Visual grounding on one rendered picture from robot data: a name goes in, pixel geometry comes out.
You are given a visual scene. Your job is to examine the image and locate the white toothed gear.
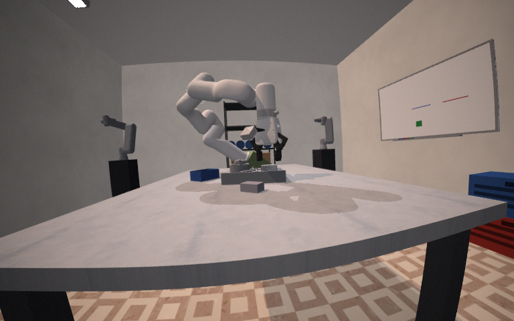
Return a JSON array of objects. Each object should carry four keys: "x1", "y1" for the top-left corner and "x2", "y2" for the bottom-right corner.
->
[{"x1": 261, "y1": 165, "x2": 277, "y2": 171}]

